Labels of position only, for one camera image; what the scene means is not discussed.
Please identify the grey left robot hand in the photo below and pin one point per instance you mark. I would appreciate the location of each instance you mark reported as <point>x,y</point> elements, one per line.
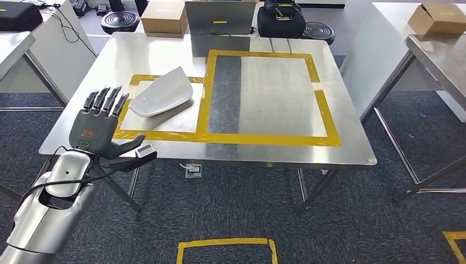
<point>93,127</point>

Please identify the white curved body panel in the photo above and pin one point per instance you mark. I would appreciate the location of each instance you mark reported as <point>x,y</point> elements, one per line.
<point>162,94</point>

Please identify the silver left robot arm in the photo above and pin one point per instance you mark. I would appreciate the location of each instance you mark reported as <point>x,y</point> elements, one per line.
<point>51,215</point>

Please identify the stainless steel workbench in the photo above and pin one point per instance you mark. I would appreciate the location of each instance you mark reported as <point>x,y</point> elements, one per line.
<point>276,102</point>

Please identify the black round stool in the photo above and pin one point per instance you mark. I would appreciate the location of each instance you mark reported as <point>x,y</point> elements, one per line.
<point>120,22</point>
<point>319,32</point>

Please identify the silver floor outlet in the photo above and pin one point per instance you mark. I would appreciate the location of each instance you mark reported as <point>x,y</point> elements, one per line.
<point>193,170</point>

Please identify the black power brick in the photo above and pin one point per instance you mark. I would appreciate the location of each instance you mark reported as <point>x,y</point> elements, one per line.
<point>102,8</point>
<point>80,6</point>

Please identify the standing person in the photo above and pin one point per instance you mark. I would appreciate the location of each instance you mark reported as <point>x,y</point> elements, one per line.
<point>116,4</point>

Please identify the closed brown cardboard box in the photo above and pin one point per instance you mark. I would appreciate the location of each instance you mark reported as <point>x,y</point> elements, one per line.
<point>164,18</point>

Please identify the black bag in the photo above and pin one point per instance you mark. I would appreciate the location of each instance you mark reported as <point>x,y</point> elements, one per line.
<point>18,16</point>

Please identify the grey laptop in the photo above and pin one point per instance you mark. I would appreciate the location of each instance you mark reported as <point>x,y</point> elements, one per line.
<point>218,14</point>

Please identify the yellow floor tape outline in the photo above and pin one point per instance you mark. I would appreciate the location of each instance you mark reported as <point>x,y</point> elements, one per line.
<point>225,242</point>
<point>453,240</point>

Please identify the black carry case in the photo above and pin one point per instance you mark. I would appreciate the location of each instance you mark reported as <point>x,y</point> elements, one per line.
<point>280,27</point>

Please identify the black remote controller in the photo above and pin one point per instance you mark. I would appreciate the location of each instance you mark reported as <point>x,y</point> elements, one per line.
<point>283,7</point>

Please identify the open brown cardboard box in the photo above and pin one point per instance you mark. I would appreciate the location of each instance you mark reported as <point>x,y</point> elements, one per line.
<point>437,22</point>

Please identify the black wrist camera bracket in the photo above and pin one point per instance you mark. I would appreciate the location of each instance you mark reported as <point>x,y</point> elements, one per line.
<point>125,164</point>

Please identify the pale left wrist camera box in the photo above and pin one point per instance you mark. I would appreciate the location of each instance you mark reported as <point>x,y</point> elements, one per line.
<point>145,150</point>

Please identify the yellow tape frame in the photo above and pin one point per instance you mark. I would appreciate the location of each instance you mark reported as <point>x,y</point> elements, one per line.
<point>255,139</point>

